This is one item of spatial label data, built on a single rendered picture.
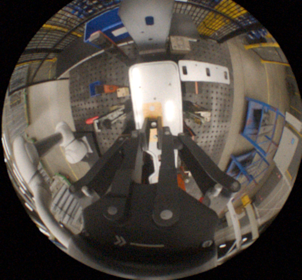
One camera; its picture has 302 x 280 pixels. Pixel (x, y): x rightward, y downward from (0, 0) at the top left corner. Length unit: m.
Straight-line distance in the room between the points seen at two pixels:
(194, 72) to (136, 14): 0.36
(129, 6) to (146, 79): 0.34
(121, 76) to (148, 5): 0.66
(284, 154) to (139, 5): 8.12
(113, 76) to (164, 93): 0.50
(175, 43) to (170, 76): 0.16
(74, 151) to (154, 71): 0.82
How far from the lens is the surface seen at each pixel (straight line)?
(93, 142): 1.00
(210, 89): 0.86
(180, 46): 0.44
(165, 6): 0.25
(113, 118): 0.37
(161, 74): 0.45
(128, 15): 0.26
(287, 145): 7.91
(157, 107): 0.20
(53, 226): 0.30
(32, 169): 0.51
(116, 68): 0.84
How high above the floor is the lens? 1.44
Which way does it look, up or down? 67 degrees down
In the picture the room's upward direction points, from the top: 175 degrees counter-clockwise
